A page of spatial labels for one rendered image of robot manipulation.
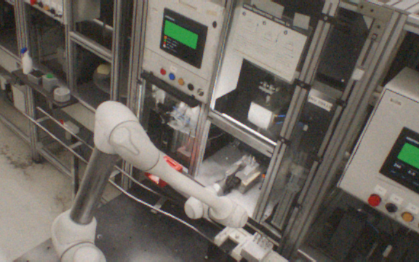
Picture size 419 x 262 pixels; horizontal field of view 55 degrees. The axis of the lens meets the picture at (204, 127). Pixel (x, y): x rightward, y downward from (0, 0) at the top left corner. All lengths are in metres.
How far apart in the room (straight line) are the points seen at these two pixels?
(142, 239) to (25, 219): 1.25
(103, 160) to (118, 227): 0.65
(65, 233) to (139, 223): 0.50
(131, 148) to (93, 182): 0.33
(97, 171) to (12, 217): 1.63
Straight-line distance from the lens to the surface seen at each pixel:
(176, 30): 1.84
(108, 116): 1.51
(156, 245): 2.11
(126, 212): 2.24
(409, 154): 1.50
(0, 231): 3.13
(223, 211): 1.72
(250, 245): 1.88
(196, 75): 1.85
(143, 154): 1.42
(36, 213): 3.19
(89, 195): 1.70
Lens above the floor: 2.33
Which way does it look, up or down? 34 degrees down
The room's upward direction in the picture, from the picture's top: 12 degrees clockwise
